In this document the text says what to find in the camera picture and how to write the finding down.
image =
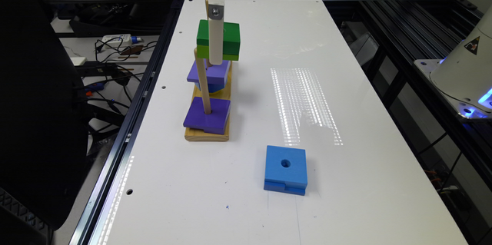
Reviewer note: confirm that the green square block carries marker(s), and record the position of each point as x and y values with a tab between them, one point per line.
231	40

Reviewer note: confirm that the light purple square block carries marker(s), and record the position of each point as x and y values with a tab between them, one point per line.
217	74

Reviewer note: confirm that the blue round block under purple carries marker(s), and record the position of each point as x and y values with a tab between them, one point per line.
212	88

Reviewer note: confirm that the near wooden peg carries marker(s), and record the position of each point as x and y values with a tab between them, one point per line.
202	77

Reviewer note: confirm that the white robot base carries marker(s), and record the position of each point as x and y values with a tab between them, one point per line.
464	76

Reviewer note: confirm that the far wooden peg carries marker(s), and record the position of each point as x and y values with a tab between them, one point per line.
207	9

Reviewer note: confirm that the blue square block with hole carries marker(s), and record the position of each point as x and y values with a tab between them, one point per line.
286	170

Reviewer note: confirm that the wooden peg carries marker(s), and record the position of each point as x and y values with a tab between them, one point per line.
202	77
207	9

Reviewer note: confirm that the black power strip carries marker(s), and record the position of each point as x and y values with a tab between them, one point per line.
94	68

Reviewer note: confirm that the wooden peg base board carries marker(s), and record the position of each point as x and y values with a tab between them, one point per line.
192	134

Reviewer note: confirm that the black office chair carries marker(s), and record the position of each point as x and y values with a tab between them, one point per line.
44	131

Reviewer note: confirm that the dark purple square block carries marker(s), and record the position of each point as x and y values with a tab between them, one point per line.
213	123

